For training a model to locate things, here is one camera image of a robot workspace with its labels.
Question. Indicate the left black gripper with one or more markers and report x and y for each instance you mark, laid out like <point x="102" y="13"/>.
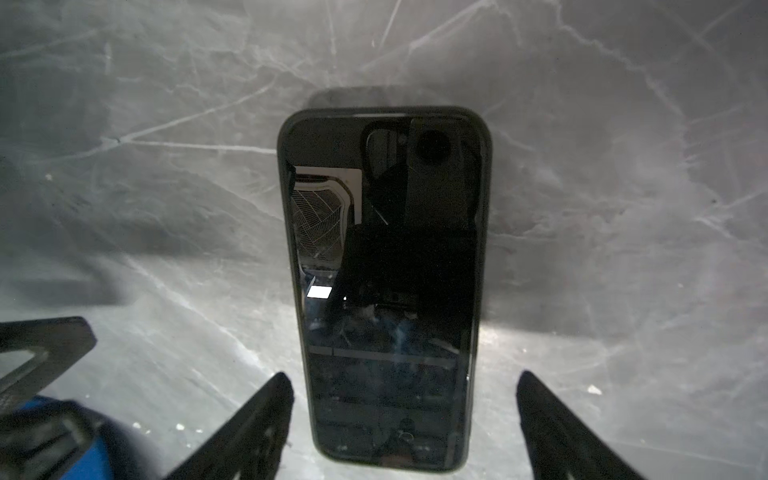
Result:
<point x="42" y="443"/>

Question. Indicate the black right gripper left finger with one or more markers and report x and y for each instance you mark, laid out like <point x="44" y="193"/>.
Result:
<point x="250" y="444"/>

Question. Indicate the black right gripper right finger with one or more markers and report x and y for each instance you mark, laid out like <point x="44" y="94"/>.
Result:
<point x="558" y="443"/>

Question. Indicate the silver-edged smartphone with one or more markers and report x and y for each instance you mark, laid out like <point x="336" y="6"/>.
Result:
<point x="386" y="213"/>

